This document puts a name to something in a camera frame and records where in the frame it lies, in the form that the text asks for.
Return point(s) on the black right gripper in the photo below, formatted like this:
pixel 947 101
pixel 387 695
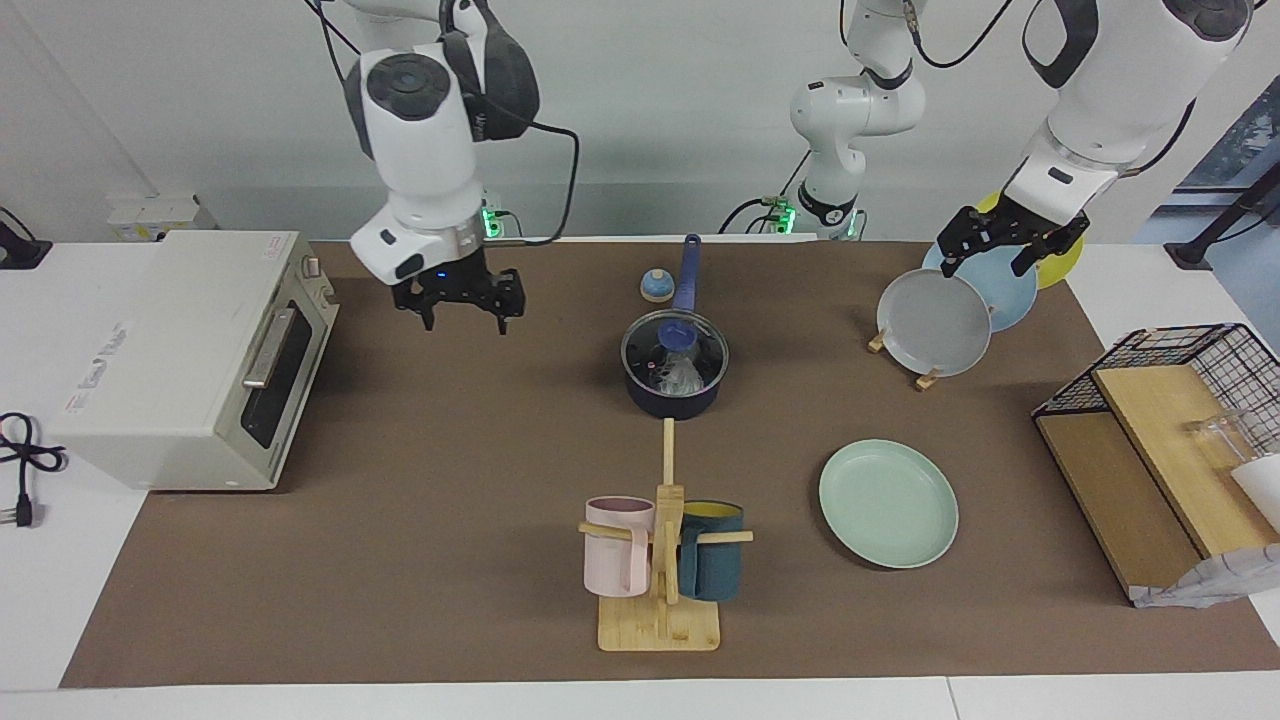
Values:
pixel 460 285

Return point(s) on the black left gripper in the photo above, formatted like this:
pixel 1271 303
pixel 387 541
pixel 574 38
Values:
pixel 1020 230

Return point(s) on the glass lid with blue knob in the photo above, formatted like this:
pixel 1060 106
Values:
pixel 640 355

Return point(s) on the clear plastic noodle bag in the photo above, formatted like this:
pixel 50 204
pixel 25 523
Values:
pixel 682 375

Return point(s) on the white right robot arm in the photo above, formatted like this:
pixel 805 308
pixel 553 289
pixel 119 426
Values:
pixel 420 150

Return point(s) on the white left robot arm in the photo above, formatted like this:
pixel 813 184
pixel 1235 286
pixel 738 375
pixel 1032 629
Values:
pixel 1120 90

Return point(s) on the light blue plate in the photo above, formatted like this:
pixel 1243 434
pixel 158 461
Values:
pixel 1010 295

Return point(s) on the yellow plate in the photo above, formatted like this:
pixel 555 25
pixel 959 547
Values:
pixel 1060 268

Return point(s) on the grey plate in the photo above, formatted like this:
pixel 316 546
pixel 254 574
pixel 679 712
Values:
pixel 935 325

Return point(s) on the wooden plate rack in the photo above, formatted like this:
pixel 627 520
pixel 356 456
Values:
pixel 928 380

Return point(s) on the mint green plate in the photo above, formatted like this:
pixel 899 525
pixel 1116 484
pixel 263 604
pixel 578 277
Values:
pixel 888 503

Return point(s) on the blue wooden service bell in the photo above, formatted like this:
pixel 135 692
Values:
pixel 656 288

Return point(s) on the black stand with pole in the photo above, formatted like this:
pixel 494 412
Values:
pixel 1225 215

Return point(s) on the brown table mat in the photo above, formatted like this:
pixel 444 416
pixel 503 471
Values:
pixel 450 580

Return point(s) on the pink mug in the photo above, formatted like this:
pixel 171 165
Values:
pixel 615 555

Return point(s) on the clear glass cup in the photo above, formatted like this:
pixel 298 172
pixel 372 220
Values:
pixel 1218 438

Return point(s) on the white toaster oven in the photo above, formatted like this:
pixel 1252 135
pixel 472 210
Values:
pixel 170 350

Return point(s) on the dark teal mug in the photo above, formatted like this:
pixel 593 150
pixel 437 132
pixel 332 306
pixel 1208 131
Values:
pixel 712 565

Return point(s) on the white cup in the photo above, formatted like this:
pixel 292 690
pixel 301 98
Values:
pixel 1262 490

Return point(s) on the wooden mug stand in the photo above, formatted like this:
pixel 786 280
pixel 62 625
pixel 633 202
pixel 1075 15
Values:
pixel 660 625

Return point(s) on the crumpled grey white bag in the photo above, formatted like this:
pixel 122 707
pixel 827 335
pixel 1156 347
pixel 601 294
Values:
pixel 1215 582

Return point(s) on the black table clamp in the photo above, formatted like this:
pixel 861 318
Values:
pixel 18 250

